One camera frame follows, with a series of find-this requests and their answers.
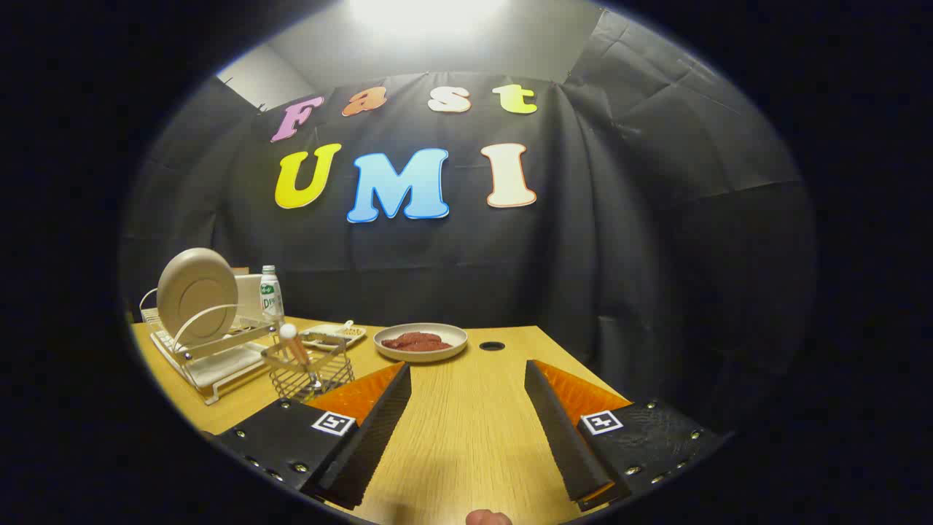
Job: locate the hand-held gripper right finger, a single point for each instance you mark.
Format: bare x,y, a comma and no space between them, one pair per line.
561,437

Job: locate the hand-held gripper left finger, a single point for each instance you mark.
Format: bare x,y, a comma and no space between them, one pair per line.
379,430

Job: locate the white divided dish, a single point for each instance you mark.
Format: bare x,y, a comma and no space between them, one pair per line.
332,337

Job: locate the beige plate with meat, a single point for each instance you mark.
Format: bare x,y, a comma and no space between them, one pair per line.
453,337

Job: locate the red meat piece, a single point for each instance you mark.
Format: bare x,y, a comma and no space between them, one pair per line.
415,337
419,346

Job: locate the white bottle with green label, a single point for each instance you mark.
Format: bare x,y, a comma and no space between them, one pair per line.
271,299

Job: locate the white toaster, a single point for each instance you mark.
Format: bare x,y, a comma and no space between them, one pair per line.
249,295

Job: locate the black backdrop cloth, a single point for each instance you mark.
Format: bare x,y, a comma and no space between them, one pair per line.
619,255

